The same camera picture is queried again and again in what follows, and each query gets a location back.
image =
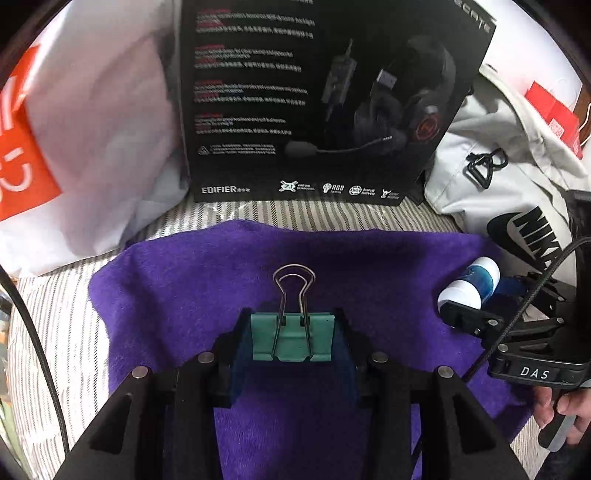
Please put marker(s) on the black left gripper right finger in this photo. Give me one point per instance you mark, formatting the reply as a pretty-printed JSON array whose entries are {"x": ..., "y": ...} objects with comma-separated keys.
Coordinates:
[{"x": 420, "y": 421}]

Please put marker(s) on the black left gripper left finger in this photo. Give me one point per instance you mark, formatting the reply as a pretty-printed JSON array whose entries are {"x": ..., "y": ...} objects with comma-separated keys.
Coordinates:
[{"x": 160, "y": 425}]

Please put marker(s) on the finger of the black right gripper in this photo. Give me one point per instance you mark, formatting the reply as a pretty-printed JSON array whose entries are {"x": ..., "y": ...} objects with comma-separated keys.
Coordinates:
[
  {"x": 478, "y": 323},
  {"x": 513, "y": 288}
]

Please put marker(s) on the blue white cylinder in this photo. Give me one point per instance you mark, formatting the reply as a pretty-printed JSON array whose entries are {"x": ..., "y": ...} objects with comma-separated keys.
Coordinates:
[{"x": 474, "y": 287}]

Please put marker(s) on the teal binder clip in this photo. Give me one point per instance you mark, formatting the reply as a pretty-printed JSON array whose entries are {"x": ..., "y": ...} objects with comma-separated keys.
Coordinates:
[{"x": 292, "y": 337}]

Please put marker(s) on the right hand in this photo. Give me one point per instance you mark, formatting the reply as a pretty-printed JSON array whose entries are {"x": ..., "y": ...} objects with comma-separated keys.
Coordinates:
[{"x": 574, "y": 403}]

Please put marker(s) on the grey Nike bag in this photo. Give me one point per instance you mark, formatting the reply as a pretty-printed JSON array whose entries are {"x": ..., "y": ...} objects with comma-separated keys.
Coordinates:
[{"x": 501, "y": 172}]

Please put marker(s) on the purple towel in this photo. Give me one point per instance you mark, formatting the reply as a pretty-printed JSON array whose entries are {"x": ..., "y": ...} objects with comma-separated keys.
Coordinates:
[{"x": 165, "y": 300}]

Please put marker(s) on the red paper bag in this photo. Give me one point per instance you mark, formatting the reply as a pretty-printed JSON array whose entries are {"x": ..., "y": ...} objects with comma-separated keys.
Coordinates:
[{"x": 562, "y": 121}]

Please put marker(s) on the white Miniso shopping bag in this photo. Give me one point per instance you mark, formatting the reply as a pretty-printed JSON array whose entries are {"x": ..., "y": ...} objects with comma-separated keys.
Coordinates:
[{"x": 91, "y": 148}]

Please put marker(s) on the black headset box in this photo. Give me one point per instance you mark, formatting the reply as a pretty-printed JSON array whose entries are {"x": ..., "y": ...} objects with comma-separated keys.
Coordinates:
[{"x": 329, "y": 100}]

